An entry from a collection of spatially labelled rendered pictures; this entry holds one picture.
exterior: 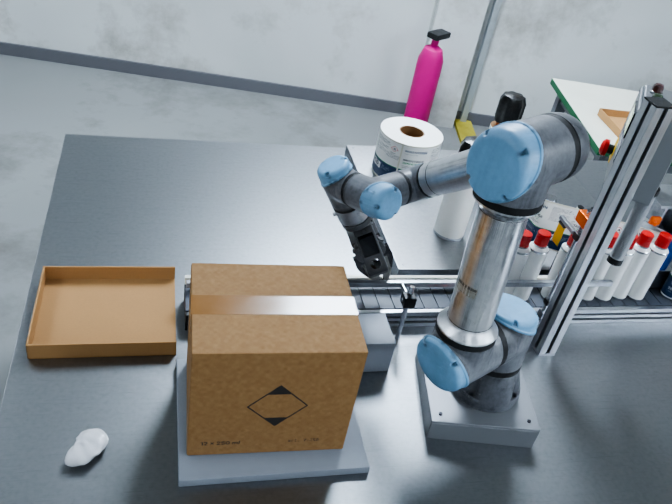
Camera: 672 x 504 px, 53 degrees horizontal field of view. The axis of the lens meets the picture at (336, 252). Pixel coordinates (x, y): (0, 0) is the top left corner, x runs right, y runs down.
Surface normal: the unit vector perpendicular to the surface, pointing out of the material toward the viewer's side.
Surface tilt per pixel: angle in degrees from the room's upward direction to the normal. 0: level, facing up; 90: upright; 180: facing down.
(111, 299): 0
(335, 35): 90
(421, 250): 0
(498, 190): 80
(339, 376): 90
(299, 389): 90
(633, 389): 0
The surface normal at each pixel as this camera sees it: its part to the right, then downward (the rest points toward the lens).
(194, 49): 0.00, 0.60
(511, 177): -0.75, 0.16
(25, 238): 0.16, -0.79
